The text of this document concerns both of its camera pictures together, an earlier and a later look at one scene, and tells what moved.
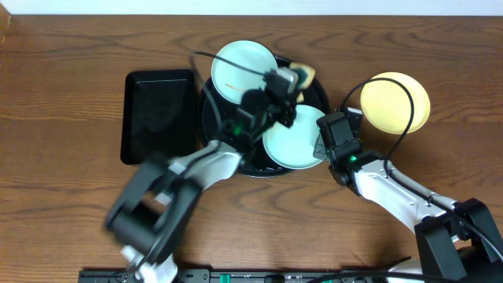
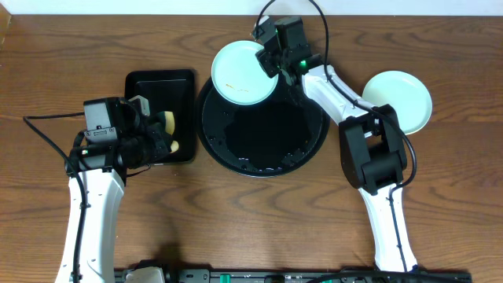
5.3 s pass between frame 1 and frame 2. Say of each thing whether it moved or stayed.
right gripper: moved
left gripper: moved
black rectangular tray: stayed
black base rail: stayed
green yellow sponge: moved
